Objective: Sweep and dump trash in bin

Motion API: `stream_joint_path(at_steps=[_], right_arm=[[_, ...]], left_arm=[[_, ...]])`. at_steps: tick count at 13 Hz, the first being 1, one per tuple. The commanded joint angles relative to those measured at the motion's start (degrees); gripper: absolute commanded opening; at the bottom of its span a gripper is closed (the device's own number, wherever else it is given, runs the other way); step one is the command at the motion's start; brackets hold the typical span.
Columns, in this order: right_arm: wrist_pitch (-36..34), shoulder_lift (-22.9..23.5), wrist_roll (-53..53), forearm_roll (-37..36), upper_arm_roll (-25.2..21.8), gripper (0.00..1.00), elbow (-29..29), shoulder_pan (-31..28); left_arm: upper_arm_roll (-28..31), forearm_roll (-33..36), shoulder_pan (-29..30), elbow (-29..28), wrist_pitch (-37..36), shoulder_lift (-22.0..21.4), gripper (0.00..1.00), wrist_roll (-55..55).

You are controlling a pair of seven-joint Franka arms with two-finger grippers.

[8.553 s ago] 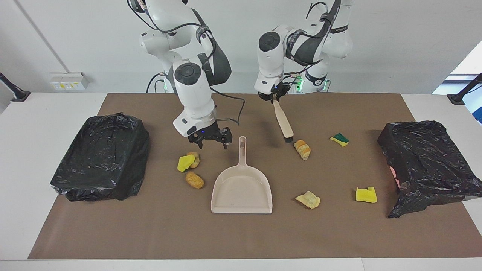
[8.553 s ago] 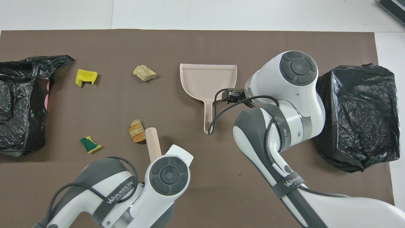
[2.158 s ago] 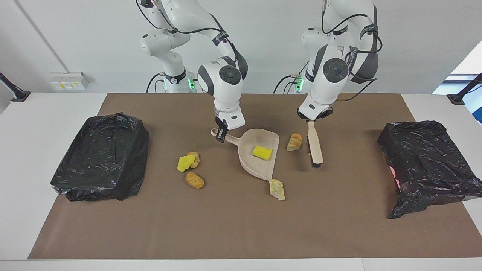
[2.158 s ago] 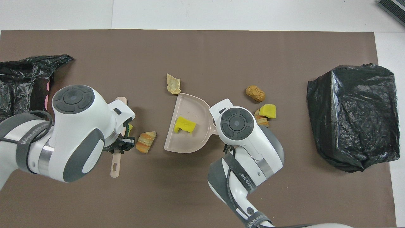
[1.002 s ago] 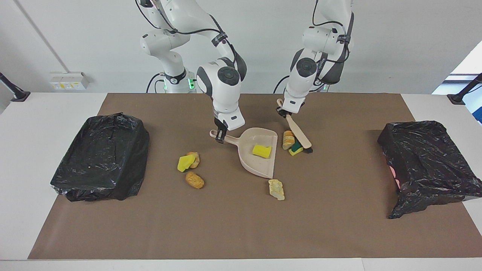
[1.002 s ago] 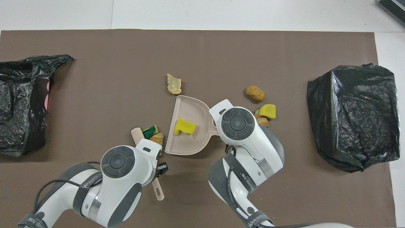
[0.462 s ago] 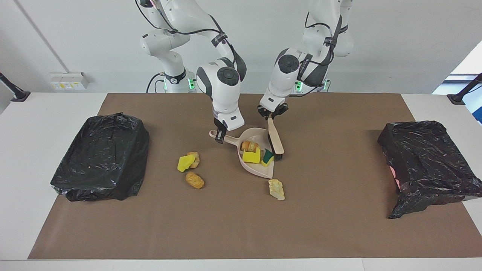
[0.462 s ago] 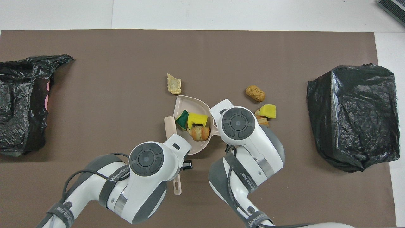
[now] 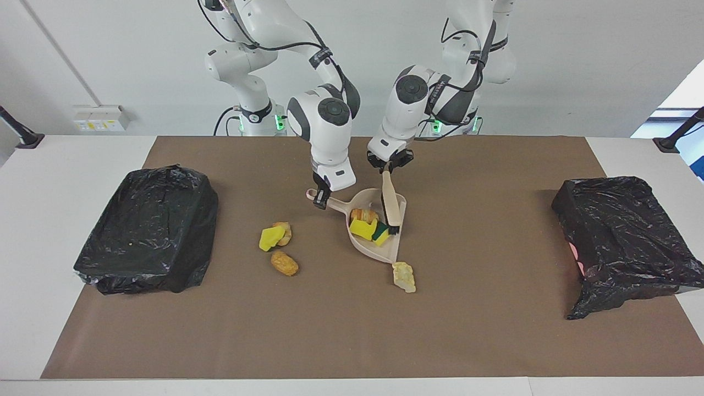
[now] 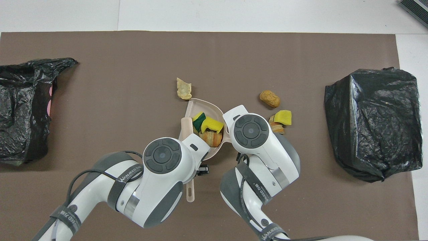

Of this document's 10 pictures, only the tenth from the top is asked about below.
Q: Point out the orange striped croissant piece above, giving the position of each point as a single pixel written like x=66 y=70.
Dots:
x=210 y=139

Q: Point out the L-shaped yellow sponge piece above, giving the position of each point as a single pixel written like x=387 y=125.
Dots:
x=214 y=124

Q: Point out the green and yellow sponge piece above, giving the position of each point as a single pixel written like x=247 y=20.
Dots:
x=198 y=122

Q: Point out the beige plastic dustpan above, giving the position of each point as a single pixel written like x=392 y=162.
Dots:
x=204 y=106

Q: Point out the pale flaky bread piece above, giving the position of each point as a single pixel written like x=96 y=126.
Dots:
x=184 y=89

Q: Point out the small striped bread piece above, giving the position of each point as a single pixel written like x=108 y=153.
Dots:
x=275 y=128

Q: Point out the yellow sponge wedge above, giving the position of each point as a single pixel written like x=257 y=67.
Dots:
x=283 y=117

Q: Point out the brown fried nugget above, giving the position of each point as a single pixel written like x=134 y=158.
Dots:
x=270 y=98

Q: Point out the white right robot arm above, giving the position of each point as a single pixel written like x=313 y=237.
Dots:
x=264 y=157

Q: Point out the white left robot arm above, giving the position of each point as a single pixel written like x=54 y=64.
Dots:
x=157 y=187

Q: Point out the right black trash bag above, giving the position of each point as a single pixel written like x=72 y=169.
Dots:
x=374 y=127

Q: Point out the black trash bag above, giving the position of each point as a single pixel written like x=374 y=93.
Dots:
x=20 y=117
x=374 y=127

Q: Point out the left black trash bag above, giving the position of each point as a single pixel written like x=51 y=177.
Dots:
x=20 y=117

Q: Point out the brown table mat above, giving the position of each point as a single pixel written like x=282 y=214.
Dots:
x=100 y=117

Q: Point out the grey ribbed device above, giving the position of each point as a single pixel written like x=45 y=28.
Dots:
x=418 y=7

